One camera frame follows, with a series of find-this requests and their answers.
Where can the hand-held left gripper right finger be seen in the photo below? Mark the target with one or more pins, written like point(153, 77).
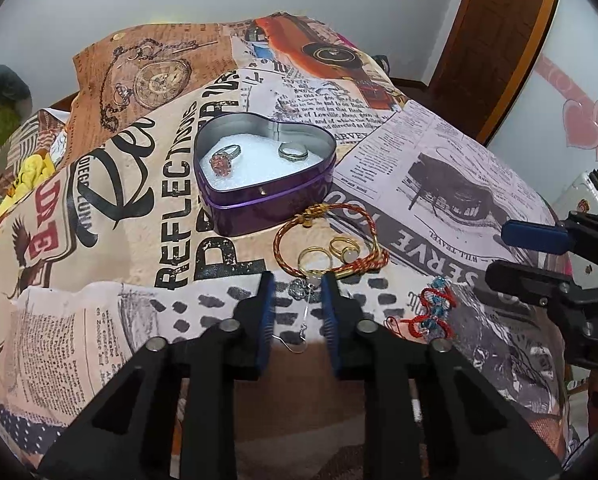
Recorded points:
point(329, 312)

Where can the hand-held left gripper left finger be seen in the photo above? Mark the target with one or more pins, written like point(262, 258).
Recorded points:
point(268, 310)

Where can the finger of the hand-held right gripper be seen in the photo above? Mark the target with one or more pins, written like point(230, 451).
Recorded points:
point(524, 280)
point(531, 235)

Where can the silver dangle earring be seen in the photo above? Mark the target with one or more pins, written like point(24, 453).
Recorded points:
point(298, 290)

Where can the purple heart-shaped tin box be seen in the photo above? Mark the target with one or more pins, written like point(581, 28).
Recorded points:
point(274, 210)

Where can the white case with stickers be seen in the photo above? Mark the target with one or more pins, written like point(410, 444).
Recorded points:
point(576, 195)

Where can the white foam pad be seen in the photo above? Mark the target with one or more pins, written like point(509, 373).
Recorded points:
point(259, 170)

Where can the newspaper printed blanket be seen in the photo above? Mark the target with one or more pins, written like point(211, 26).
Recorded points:
point(129, 210)

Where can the brown wooden door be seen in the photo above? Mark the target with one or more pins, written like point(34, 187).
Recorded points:
point(494, 40)

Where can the yellow cloth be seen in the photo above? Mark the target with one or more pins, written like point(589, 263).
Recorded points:
point(26, 172)

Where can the pink heart wall sticker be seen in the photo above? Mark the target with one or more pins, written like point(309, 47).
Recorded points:
point(586, 120)

